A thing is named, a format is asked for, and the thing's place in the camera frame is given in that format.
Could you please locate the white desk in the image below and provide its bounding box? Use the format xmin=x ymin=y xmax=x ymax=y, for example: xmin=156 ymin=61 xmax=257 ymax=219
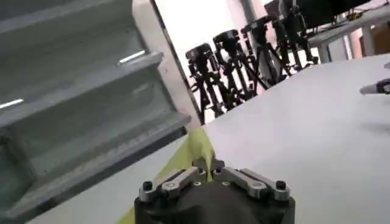
xmin=307 ymin=5 xmax=390 ymax=65

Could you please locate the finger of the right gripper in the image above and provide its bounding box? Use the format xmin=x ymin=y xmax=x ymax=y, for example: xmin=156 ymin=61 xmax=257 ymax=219
xmin=359 ymin=78 xmax=390 ymax=96

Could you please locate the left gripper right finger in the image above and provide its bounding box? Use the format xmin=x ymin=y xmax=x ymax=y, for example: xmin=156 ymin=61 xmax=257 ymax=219
xmin=210 ymin=158 xmax=292 ymax=202

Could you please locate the black monitor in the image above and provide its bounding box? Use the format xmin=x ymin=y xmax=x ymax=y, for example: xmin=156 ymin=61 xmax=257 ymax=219
xmin=297 ymin=0 xmax=373 ymax=30

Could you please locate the green cloth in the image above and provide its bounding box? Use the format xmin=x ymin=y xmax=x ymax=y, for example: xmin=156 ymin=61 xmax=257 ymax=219
xmin=117 ymin=126 xmax=217 ymax=224

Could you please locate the grey metal shelf unit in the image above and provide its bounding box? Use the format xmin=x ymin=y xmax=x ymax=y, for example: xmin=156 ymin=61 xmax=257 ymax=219
xmin=0 ymin=0 xmax=202 ymax=224

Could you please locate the row of black tripods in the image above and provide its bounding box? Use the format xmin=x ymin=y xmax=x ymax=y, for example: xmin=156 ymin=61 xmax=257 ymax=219
xmin=185 ymin=0 xmax=319 ymax=125

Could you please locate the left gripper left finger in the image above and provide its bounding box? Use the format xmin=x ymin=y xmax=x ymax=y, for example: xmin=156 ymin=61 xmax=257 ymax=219
xmin=138 ymin=158 xmax=211 ymax=203

